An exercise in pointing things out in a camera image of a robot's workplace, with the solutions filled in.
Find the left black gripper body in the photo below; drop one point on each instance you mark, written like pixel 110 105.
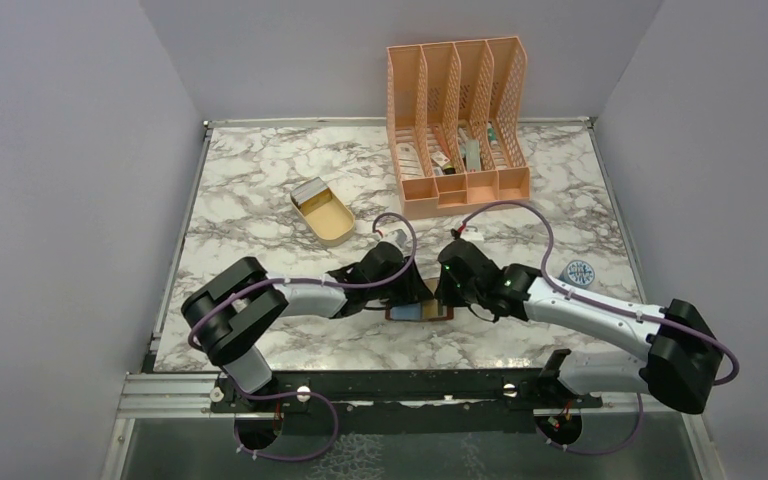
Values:
pixel 401 291

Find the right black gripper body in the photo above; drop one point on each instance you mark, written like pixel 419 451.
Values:
pixel 458 295

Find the brown leather card holder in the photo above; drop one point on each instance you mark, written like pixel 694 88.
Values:
pixel 409 309

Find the gold credit card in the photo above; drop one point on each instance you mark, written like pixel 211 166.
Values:
pixel 430 310

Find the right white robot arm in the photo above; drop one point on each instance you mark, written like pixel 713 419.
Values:
pixel 665 352

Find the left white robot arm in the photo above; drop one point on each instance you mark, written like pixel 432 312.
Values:
pixel 230 313

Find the tan oval card tray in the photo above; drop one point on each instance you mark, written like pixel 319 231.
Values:
pixel 328 218

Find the small box in organizer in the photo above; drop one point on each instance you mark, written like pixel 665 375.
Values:
pixel 441 164

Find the green white tube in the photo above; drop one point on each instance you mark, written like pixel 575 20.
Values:
pixel 492 138

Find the orange plastic file organizer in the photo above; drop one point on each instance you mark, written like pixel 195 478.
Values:
pixel 438 96

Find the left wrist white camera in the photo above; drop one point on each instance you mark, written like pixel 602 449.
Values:
pixel 396 236

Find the wrist white camera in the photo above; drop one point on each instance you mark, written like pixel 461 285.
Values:
pixel 396 236
pixel 470 234

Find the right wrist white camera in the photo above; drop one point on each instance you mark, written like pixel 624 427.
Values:
pixel 470 234

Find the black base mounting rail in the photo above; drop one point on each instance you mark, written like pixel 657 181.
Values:
pixel 393 402

